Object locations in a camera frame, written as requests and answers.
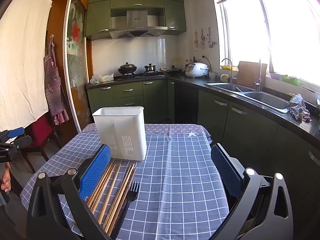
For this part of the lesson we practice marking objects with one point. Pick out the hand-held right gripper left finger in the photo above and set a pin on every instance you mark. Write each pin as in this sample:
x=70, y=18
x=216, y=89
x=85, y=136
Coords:
x=95, y=172

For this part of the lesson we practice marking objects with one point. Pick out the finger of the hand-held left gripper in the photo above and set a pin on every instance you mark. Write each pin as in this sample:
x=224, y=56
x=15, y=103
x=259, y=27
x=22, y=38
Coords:
x=21, y=143
x=16, y=132

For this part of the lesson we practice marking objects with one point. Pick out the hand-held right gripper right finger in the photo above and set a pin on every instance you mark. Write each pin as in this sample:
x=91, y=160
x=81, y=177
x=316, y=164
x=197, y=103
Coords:
x=227, y=172

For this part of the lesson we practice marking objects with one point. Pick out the bunch of wooden chopsticks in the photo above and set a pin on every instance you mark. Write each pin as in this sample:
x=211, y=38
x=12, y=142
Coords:
x=118, y=205

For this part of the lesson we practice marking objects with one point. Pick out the black plastic fork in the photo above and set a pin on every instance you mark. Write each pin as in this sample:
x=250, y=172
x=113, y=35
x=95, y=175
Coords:
x=132, y=195

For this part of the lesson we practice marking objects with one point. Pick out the white plastic utensil holder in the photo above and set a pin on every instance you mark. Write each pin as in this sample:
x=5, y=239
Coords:
x=120, y=130

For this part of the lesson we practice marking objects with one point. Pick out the person's left hand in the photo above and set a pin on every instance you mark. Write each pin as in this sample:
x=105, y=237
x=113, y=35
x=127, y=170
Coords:
x=6, y=180

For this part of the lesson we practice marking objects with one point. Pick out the red wooden chair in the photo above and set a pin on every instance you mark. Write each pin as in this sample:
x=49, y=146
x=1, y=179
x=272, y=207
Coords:
x=40, y=130

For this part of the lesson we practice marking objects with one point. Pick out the green sink base cabinet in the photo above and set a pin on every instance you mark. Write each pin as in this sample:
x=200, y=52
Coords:
x=250, y=130

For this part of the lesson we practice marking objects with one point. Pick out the blue checked tablecloth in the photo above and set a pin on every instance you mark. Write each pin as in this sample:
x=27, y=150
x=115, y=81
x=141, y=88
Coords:
x=175, y=180

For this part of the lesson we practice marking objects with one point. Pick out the purple checked apron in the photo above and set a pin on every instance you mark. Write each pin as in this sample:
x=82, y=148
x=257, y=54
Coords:
x=53, y=85

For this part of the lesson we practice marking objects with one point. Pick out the white hanging sheet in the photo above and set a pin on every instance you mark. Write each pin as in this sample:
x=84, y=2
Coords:
x=22, y=67

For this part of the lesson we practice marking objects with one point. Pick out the sliding glass door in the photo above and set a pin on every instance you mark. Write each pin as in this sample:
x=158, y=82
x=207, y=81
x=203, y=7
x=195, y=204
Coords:
x=75, y=80

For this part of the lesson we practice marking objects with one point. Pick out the double steel sink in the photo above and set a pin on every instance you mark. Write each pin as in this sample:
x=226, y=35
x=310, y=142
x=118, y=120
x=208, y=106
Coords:
x=267, y=100

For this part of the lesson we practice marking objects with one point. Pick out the green base cabinet with drawers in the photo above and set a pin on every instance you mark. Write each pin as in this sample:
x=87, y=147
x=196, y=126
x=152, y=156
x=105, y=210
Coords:
x=127, y=90

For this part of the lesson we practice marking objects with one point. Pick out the white plastic bag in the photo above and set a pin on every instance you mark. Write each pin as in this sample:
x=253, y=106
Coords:
x=102, y=78

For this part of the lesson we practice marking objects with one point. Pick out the yellow printed cup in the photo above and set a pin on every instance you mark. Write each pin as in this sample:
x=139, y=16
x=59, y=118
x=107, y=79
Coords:
x=224, y=78

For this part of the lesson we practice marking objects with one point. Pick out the small steel faucet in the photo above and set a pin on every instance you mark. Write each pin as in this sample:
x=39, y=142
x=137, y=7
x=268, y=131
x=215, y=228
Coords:
x=231, y=77

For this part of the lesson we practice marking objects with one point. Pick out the grey crumpled rag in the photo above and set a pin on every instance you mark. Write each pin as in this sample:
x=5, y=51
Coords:
x=297, y=106

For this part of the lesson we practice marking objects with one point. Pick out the white mug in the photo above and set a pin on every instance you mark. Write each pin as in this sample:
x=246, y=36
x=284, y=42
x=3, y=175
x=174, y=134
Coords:
x=212, y=76

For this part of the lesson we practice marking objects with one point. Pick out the tall steel faucet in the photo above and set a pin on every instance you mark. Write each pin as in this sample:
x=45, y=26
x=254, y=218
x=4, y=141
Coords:
x=258, y=80

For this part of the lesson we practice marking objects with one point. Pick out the black kitchen countertop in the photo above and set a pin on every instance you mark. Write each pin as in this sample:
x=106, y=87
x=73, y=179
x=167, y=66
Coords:
x=190, y=80

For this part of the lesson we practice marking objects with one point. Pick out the wooden cutting board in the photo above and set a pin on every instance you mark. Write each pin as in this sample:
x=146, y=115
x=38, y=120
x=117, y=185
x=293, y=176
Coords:
x=250, y=72

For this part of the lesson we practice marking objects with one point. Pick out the yellow sill tray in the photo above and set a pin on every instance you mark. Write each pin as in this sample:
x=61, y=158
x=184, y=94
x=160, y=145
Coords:
x=228, y=67

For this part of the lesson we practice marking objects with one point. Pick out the black gas stove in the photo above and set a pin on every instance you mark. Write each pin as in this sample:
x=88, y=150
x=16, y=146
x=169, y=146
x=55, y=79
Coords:
x=140, y=75

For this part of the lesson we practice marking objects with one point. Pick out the white rice cooker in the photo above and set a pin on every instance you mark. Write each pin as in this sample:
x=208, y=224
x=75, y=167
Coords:
x=196, y=70

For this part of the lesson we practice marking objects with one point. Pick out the black wok with lid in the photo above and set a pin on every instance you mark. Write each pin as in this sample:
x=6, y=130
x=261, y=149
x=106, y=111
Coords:
x=127, y=68

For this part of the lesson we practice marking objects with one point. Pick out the green plastic basin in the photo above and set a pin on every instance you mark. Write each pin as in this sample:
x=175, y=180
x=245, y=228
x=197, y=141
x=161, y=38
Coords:
x=291, y=80

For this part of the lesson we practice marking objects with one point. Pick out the black frying pan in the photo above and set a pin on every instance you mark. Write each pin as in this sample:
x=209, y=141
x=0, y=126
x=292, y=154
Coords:
x=173, y=69

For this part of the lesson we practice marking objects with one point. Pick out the cluster of sauce bottles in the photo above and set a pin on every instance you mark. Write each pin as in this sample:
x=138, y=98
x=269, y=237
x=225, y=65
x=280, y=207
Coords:
x=191, y=61

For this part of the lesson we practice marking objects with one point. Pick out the hanging steel ladle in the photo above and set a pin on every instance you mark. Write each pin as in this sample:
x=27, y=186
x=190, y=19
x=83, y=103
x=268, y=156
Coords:
x=210, y=43

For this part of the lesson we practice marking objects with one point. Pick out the hanging kitchen spatula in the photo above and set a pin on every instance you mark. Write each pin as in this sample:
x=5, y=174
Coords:
x=202, y=37

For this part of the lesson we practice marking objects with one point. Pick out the green upper cabinets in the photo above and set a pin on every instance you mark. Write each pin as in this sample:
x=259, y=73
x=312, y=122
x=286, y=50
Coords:
x=97, y=17

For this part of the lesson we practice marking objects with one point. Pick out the kitchen window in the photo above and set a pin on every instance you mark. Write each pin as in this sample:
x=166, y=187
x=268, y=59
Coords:
x=275, y=30

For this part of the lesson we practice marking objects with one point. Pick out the steel range hood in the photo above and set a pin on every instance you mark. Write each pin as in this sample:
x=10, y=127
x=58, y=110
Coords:
x=136, y=20

